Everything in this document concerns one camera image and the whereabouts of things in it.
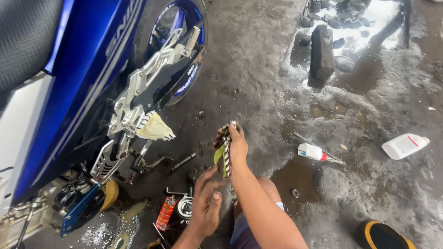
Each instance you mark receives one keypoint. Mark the person's right hand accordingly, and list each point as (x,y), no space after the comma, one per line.
(238,148)

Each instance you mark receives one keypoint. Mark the person's left hand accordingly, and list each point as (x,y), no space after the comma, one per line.
(206,207)

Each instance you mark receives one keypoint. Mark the person's right fingers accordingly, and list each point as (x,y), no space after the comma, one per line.
(219,136)

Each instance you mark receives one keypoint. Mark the yellow striped cloth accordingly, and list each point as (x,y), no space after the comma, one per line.
(154,128)
(226,152)

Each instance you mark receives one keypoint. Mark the black socket wrench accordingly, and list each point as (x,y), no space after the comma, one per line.
(183,161)

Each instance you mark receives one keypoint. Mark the bent metal hex key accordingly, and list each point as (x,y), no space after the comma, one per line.
(174,192)

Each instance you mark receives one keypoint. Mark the round metal engine part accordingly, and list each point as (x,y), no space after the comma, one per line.
(185,207)

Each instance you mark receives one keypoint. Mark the person's leg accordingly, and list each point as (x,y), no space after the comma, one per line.
(247,224)

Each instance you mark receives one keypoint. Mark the red packet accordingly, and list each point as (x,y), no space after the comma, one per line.
(165,212)

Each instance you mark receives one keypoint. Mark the white bottle with red cap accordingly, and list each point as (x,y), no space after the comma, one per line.
(311,152)

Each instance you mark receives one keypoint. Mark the small metal washer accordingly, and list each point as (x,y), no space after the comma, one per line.
(295,193)

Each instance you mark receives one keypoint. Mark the thin metal rod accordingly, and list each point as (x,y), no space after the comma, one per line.
(320,149)

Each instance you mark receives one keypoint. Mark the yellow wooden block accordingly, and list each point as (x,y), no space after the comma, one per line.
(110,193)

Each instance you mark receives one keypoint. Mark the blue-rimmed rear wheel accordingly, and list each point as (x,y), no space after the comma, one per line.
(162,20)

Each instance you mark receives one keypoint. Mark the long dark rock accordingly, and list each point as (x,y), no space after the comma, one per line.
(322,52)

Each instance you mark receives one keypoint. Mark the round grey stone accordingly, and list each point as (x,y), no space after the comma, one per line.
(344,64)

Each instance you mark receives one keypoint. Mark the blue motorcycle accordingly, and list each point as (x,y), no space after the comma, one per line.
(79,69)

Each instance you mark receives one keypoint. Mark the blue engine cover plate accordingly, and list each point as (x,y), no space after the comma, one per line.
(78,212)

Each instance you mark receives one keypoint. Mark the pile of dark stones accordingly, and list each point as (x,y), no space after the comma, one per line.
(341,15)

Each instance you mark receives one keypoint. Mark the white plastic jug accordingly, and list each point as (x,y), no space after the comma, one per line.
(403,146)

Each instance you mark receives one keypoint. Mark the black and yellow sandal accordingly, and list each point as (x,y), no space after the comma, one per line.
(379,237)

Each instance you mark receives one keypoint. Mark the black motorcycle seat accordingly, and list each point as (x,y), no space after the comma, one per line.
(24,38)

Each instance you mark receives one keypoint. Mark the silver footrest bracket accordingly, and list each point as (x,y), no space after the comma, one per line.
(136,86)

